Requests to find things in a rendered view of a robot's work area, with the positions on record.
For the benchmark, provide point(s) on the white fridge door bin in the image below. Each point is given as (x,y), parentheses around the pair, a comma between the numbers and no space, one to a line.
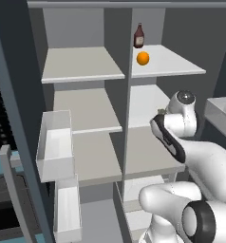
(220,115)

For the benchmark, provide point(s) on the wide white fridge shelf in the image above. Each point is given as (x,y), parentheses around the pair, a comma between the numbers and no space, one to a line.
(168,61)

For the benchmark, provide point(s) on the orange fruit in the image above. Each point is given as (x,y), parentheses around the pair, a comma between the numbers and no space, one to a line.
(142,59)

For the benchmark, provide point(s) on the large white door bin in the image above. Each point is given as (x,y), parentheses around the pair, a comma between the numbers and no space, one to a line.
(56,148)

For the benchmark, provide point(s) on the grey freezer door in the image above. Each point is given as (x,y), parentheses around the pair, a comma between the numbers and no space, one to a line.
(16,63)

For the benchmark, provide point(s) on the dark red sauce bottle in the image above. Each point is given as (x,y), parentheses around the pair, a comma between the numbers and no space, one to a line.
(139,36)

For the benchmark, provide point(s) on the grey fridge cabinet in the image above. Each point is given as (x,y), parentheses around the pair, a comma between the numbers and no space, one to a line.
(116,28)

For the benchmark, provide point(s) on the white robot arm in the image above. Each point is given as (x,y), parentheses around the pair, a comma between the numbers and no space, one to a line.
(213,164)

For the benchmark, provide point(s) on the narrow white door bin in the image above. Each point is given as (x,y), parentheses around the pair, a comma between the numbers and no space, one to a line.
(67,209)

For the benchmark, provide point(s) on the black oven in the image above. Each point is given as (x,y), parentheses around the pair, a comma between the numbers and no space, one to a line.
(1,190)

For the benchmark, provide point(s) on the wide white freezer shelf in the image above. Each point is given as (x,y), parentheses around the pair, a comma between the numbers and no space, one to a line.
(81,65)

